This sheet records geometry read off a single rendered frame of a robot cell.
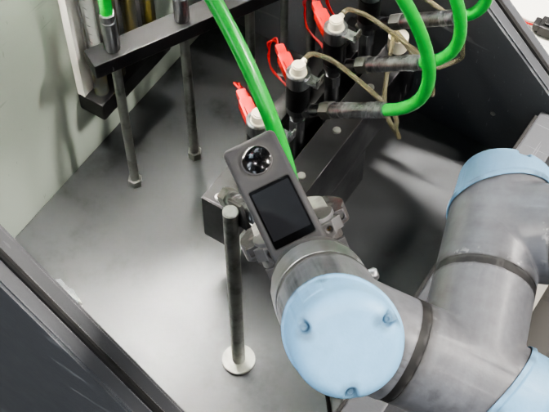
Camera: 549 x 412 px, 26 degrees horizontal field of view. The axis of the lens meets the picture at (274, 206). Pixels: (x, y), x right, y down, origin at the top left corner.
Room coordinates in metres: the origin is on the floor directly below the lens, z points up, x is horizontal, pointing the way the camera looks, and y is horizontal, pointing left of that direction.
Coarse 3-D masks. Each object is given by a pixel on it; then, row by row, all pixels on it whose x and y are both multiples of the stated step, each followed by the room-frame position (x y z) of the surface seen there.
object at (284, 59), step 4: (280, 44) 0.92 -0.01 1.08; (276, 48) 0.91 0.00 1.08; (280, 48) 0.91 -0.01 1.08; (284, 48) 0.91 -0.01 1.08; (276, 52) 0.91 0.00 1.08; (280, 52) 0.91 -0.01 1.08; (284, 52) 0.90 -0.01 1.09; (288, 52) 0.90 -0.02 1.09; (280, 56) 0.90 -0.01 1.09; (284, 56) 0.90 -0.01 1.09; (288, 56) 0.90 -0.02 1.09; (280, 60) 0.89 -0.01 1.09; (284, 60) 0.89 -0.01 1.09; (288, 60) 0.89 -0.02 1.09; (292, 60) 0.89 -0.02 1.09; (280, 64) 0.89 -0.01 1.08; (284, 64) 0.89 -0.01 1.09; (288, 64) 0.88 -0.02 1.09; (280, 68) 0.89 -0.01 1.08; (284, 68) 0.88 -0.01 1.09; (284, 72) 0.88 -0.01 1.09; (284, 76) 0.88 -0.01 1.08
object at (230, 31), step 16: (208, 0) 0.68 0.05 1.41; (112, 16) 0.89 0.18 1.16; (224, 16) 0.67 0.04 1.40; (224, 32) 0.66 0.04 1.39; (240, 32) 0.67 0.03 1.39; (240, 48) 0.65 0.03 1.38; (240, 64) 0.64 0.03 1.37; (256, 64) 0.65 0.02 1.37; (256, 80) 0.63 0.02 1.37; (256, 96) 0.62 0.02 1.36; (272, 112) 0.61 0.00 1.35; (272, 128) 0.61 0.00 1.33
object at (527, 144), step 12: (540, 120) 0.91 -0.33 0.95; (528, 132) 0.89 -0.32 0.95; (540, 132) 0.89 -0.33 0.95; (516, 144) 0.88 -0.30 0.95; (528, 144) 0.87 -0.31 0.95; (540, 144) 0.87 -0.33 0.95; (540, 156) 0.86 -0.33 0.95; (432, 276) 0.69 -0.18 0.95; (420, 288) 0.67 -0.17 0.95; (348, 408) 0.52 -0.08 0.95; (360, 408) 0.52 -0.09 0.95; (372, 408) 0.52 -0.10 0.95; (384, 408) 0.52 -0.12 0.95; (396, 408) 0.55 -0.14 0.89
